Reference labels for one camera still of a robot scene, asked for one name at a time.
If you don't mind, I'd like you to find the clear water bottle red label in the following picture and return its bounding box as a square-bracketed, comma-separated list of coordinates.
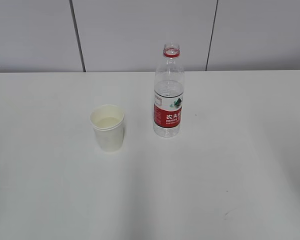
[153, 43, 185, 138]

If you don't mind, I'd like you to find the white paper cup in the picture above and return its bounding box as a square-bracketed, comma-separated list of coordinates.
[89, 104, 125, 152]

